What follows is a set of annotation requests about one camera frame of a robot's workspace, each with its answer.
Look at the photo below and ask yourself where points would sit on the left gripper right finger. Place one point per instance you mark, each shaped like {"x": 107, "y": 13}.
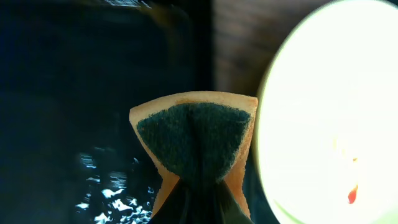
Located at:
{"x": 229, "y": 211}

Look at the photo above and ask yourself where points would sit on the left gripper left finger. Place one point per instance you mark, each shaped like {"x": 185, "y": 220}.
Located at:
{"x": 176, "y": 206}

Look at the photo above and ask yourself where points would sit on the green and yellow sponge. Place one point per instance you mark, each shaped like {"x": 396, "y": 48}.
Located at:
{"x": 201, "y": 138}

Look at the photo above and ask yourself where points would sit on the black round tray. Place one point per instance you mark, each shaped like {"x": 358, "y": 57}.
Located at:
{"x": 260, "y": 211}

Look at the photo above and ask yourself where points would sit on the black rectangular tray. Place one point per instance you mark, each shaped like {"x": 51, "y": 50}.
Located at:
{"x": 70, "y": 73}

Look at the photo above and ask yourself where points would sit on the yellow plate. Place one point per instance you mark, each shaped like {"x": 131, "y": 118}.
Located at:
{"x": 326, "y": 129}

